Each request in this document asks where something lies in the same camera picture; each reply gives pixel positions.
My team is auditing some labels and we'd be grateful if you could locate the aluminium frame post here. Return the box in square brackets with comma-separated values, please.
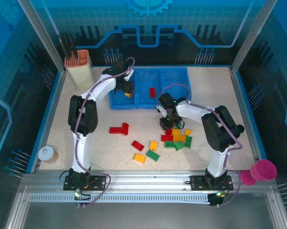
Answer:
[17, 0, 68, 73]
[230, 0, 279, 73]

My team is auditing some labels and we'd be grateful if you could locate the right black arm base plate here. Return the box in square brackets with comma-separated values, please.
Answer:
[189, 168, 234, 191]

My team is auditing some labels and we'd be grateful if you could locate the aluminium front rail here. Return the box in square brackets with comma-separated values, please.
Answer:
[19, 169, 277, 194]

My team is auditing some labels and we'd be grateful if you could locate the large pink plastic cup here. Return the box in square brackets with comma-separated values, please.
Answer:
[249, 159, 277, 182]

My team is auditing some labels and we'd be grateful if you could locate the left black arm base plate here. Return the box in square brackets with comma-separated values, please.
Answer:
[63, 168, 108, 191]

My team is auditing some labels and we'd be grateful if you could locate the left aluminium frame post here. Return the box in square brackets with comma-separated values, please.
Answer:
[17, 0, 68, 73]

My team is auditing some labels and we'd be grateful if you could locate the left controller board with LED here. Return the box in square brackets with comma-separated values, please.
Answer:
[73, 189, 92, 207]

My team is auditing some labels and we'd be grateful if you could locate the blue three-compartment plastic tray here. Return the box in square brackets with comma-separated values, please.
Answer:
[109, 66, 193, 110]

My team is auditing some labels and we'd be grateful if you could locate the white slotted cable duct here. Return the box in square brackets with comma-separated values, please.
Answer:
[28, 192, 211, 204]

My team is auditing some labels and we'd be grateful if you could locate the right controller board with LED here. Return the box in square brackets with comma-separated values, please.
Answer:
[208, 190, 226, 207]

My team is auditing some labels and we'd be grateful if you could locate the controller board with led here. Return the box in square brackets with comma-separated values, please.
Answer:
[73, 189, 92, 207]
[208, 190, 226, 207]

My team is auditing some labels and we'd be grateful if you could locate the beige orange utensil holder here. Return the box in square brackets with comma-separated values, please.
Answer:
[64, 49, 94, 89]

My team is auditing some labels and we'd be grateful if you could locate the black utensil handle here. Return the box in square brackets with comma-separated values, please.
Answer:
[58, 34, 69, 60]
[63, 34, 73, 60]
[69, 35, 78, 58]

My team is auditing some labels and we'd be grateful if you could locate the blue aluminium side rail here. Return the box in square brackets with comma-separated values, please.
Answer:
[229, 68, 268, 160]
[26, 71, 68, 174]

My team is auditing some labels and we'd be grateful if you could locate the white round container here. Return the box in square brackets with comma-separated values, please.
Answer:
[38, 145, 60, 165]

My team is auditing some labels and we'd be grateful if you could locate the right blue aluminium side rail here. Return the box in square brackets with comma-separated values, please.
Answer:
[229, 68, 268, 160]

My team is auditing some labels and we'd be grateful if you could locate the left blue aluminium side rail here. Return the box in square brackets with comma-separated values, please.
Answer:
[26, 71, 68, 174]

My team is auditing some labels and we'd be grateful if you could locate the small pink plastic cup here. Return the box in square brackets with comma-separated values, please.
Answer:
[240, 169, 256, 186]

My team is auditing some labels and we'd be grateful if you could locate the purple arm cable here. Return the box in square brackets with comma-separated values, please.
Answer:
[159, 83, 244, 207]
[73, 56, 136, 208]

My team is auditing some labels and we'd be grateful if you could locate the right aluminium frame post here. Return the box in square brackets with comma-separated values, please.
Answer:
[230, 0, 279, 73]

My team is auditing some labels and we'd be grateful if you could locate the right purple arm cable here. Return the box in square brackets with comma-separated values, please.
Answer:
[159, 83, 244, 207]

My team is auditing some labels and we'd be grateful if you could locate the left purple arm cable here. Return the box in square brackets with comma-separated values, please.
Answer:
[73, 56, 136, 208]

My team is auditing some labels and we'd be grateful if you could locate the grey aluminium front frame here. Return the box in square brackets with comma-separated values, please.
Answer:
[5, 190, 287, 229]

